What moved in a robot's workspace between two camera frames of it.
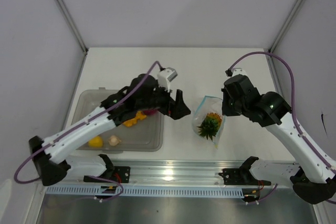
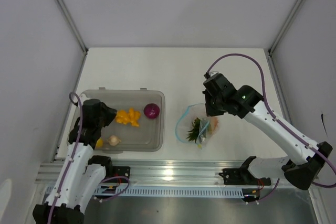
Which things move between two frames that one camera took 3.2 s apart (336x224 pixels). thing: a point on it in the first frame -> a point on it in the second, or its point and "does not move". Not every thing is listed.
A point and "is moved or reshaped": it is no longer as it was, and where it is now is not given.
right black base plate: x=241 y=177 does not move
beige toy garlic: x=114 y=140 does not move
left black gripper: x=177 y=109 -> x=110 y=112
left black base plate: x=121 y=174 does not move
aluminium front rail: x=177 y=172 does not move
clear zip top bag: x=208 y=121 is moved or reshaped
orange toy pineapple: x=210 y=125 is moved or reshaped
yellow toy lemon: x=96 y=142 does not move
